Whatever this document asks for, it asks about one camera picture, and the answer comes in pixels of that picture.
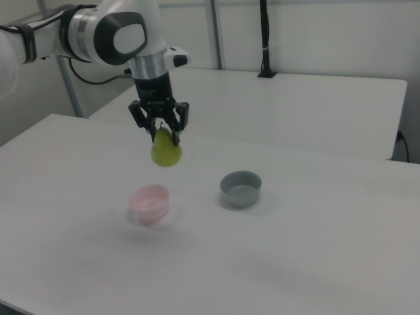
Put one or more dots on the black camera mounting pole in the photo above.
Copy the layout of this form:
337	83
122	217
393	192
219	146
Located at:
265	39

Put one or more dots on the pink plastic bowl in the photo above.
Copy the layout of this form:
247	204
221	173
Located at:
149	205

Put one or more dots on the green pear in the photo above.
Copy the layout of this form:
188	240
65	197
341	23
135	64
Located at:
165	154

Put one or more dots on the grey metal frame post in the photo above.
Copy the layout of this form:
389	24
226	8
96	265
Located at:
70	92
216	33

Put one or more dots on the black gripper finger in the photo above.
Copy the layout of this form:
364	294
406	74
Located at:
182	115
140	115

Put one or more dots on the grey plastic bowl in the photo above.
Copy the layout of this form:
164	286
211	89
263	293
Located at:
241	193

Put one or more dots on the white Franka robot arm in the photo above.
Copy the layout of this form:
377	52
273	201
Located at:
108	29

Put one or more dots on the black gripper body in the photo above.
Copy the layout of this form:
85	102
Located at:
153	90

